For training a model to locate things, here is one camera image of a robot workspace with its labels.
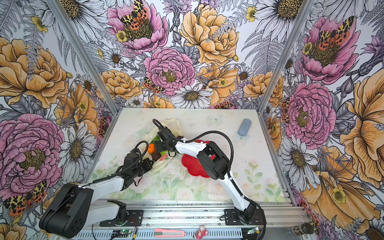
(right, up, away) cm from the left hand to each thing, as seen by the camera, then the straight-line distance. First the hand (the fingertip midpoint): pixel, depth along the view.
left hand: (153, 165), depth 91 cm
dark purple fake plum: (+2, +6, 0) cm, 6 cm away
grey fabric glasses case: (+60, +23, +17) cm, 67 cm away
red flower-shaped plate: (+24, 0, 0) cm, 24 cm away
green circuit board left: (-9, -26, -21) cm, 34 cm away
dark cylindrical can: (+71, -18, -28) cm, 79 cm away
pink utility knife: (+10, -25, -21) cm, 35 cm away
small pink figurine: (+28, -24, -23) cm, 43 cm away
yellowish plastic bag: (-4, +19, +3) cm, 20 cm away
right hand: (+3, +9, +5) cm, 11 cm away
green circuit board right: (+54, -25, -20) cm, 62 cm away
